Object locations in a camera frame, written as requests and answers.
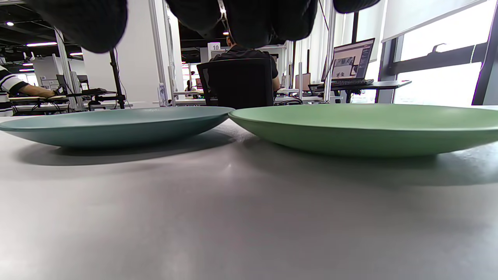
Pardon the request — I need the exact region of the person's right hand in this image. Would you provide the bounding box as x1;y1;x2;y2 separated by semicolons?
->
23;0;382;54

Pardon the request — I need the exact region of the green plate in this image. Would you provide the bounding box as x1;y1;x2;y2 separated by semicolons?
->
228;104;498;158

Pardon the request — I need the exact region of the blue plate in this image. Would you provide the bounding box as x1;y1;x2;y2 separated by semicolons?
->
0;106;235;148

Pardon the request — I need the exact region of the black mesh office chair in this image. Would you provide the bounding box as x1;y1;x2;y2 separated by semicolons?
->
196;58;275;109

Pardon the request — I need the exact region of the white desk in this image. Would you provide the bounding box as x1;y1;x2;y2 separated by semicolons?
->
171;90;343;107

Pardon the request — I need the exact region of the open laptop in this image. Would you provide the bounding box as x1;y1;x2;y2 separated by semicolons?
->
322;38;376;87

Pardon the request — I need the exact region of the black tripod pole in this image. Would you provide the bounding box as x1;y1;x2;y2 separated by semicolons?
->
109;49;127;109

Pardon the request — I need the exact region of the black curved standing desk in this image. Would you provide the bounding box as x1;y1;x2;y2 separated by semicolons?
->
309;80;412;103

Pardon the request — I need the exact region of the white roller blind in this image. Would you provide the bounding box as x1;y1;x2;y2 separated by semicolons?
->
381;0;498;42

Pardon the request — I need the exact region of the dark window frame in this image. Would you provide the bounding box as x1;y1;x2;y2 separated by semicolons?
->
379;0;498;105

